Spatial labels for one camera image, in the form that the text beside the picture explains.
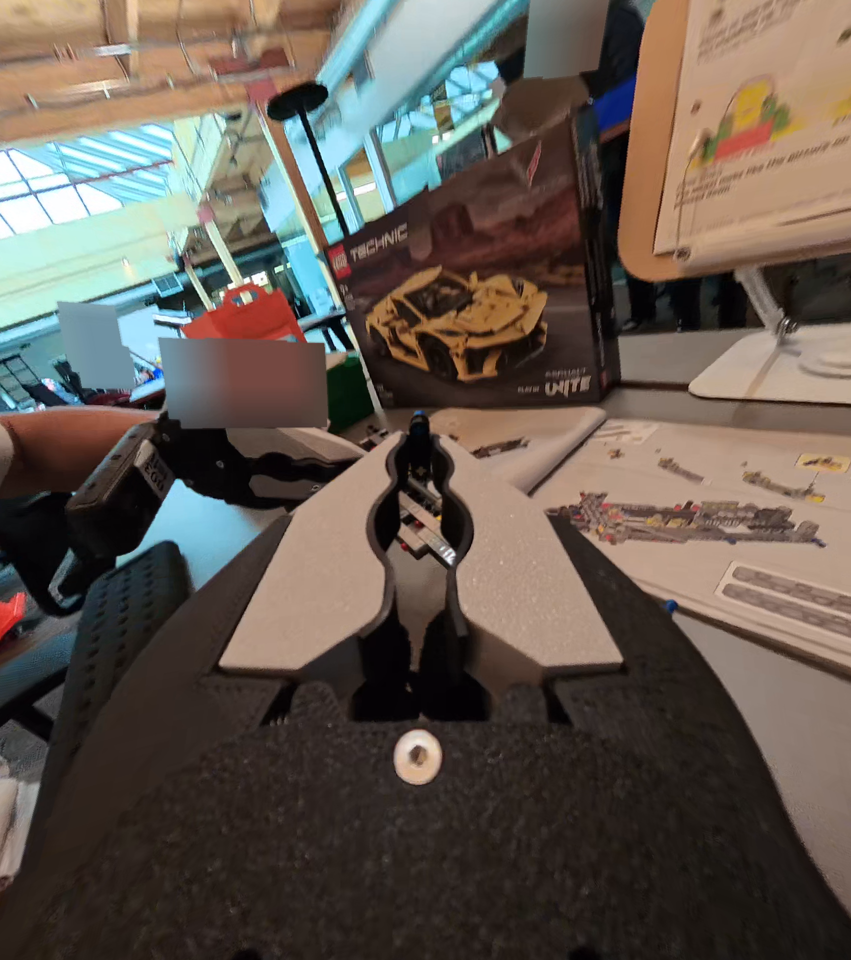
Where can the black pole with round top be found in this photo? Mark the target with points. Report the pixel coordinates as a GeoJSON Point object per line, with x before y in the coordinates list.
{"type": "Point", "coordinates": [320, 165]}

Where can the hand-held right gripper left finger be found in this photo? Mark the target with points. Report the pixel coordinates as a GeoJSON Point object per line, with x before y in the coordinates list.
{"type": "Point", "coordinates": [305, 592]}

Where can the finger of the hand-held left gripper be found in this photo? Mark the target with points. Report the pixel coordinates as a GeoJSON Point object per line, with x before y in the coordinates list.
{"type": "Point", "coordinates": [283, 489]}
{"type": "Point", "coordinates": [305, 444]}

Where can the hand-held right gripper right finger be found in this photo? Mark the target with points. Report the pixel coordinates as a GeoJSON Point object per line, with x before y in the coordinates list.
{"type": "Point", "coordinates": [538, 592]}

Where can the lego set box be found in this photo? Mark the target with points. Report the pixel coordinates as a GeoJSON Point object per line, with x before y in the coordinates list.
{"type": "Point", "coordinates": [470, 300]}

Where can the lego instruction booklet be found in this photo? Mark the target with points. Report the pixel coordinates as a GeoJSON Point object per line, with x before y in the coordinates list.
{"type": "Point", "coordinates": [695, 465]}

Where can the grey lego car chassis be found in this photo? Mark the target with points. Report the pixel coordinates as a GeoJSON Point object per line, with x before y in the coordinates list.
{"type": "Point", "coordinates": [419, 450]}

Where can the green container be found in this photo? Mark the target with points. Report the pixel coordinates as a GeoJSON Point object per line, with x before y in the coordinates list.
{"type": "Point", "coordinates": [350, 390]}

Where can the skylight window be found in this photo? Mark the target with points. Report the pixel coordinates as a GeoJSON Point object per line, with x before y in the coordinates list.
{"type": "Point", "coordinates": [20, 195]}

